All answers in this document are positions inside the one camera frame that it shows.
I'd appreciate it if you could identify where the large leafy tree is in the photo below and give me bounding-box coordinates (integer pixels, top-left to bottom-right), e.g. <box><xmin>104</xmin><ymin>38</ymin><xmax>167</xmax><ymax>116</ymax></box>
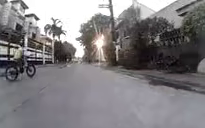
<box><xmin>75</xmin><ymin>13</ymin><xmax>112</xmax><ymax>64</ymax></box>

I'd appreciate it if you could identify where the utility pole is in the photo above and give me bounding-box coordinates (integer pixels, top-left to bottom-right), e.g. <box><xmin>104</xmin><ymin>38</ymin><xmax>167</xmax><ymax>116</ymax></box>
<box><xmin>98</xmin><ymin>0</ymin><xmax>118</xmax><ymax>66</ymax></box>

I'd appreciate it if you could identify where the grey asphalt road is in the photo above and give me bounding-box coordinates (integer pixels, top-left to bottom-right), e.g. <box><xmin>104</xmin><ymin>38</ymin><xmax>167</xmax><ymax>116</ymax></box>
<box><xmin>0</xmin><ymin>62</ymin><xmax>205</xmax><ymax>128</ymax></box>

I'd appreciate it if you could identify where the row of dark bushes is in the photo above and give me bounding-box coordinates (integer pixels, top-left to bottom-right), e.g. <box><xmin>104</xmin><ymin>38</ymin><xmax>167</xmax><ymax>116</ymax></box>
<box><xmin>53</xmin><ymin>39</ymin><xmax>78</xmax><ymax>64</ymax></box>

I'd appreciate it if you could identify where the palm tree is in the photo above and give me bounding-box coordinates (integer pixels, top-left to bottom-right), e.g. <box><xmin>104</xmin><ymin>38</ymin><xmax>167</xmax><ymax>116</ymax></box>
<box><xmin>43</xmin><ymin>17</ymin><xmax>68</xmax><ymax>64</ymax></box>

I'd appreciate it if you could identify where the white house with dark fence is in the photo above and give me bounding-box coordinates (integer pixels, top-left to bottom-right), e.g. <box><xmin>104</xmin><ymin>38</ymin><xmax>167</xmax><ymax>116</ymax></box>
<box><xmin>114</xmin><ymin>0</ymin><xmax>205</xmax><ymax>73</ymax></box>

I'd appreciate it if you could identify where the grey concrete pavement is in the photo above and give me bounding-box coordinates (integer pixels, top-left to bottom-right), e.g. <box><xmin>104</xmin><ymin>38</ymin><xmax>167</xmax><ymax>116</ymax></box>
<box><xmin>99</xmin><ymin>63</ymin><xmax>205</xmax><ymax>96</ymax></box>

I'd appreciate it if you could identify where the bicycle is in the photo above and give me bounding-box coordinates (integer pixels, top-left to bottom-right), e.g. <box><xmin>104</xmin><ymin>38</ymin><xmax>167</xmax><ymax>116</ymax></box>
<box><xmin>4</xmin><ymin>59</ymin><xmax>37</xmax><ymax>82</ymax></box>

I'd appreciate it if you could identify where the person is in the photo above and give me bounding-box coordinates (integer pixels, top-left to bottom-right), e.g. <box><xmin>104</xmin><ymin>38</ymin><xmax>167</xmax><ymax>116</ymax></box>
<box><xmin>12</xmin><ymin>45</ymin><xmax>28</xmax><ymax>74</ymax></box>

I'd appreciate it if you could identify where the beige multi-storey building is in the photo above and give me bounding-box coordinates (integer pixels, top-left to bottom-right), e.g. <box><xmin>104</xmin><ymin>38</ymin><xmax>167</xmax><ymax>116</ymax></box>
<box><xmin>0</xmin><ymin>0</ymin><xmax>54</xmax><ymax>46</ymax></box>

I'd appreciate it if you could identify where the white slatted fence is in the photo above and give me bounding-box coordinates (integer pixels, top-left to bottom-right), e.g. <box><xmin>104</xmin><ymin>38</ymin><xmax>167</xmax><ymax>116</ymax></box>
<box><xmin>0</xmin><ymin>36</ymin><xmax>55</xmax><ymax>69</ymax></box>

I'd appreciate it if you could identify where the leafy tree behind wall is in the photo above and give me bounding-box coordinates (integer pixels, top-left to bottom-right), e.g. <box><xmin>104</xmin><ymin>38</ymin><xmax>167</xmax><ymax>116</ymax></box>
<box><xmin>180</xmin><ymin>0</ymin><xmax>205</xmax><ymax>61</ymax></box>

